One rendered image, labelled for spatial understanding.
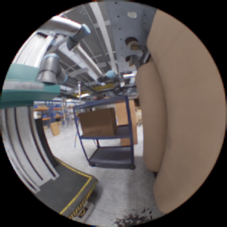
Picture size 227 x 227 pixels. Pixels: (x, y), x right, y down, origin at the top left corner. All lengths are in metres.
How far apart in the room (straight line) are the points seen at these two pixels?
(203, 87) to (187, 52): 0.08
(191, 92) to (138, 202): 0.82
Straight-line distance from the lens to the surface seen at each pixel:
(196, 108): 0.19
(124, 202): 0.82
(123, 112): 1.29
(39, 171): 0.74
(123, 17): 0.59
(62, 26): 0.56
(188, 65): 0.20
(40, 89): 0.44
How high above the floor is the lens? 0.80
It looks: 4 degrees down
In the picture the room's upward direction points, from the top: 9 degrees counter-clockwise
